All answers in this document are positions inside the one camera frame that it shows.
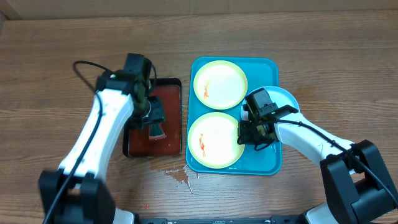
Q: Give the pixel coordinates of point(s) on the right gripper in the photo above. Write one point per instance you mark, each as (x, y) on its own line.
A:
(249, 139)

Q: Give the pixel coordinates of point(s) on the yellow-green plate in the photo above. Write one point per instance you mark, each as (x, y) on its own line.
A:
(212, 140)
(220, 84)

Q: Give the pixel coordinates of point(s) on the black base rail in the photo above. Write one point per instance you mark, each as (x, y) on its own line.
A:
(217, 220)

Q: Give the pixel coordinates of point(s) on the dark green sponge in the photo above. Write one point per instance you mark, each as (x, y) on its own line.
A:
(156, 132)

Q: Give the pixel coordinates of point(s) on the light blue plate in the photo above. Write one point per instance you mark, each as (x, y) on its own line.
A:
(277, 95)

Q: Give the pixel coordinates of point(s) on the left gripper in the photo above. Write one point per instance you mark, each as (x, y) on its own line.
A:
(157, 115)

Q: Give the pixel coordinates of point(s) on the black tray with red water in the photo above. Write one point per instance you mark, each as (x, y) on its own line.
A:
(136, 142)

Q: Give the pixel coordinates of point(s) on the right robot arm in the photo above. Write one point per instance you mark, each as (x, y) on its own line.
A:
(357, 183)

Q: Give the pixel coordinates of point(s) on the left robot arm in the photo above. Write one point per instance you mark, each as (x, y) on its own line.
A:
(76, 192)

